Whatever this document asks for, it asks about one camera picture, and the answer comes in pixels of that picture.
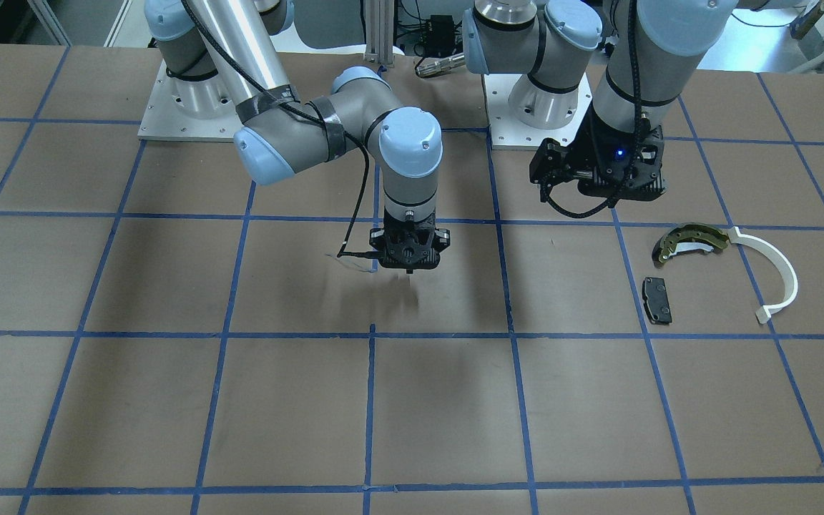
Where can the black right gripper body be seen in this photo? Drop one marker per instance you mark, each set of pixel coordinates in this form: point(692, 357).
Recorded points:
point(443, 239)

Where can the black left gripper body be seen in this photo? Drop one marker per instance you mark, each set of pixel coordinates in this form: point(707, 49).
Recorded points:
point(593, 151)

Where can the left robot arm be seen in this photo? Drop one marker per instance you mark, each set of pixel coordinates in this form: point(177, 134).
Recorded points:
point(597, 78)

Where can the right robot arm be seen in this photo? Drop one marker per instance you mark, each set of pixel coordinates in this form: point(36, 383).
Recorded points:
point(222, 72)

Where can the olive brake shoe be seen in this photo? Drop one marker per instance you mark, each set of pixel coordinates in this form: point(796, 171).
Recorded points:
point(686, 238)

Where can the dark grey brake pad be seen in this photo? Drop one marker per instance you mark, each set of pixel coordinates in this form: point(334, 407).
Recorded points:
point(656, 303)

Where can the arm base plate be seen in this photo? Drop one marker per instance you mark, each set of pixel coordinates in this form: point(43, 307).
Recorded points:
point(521, 115)
point(182, 111)

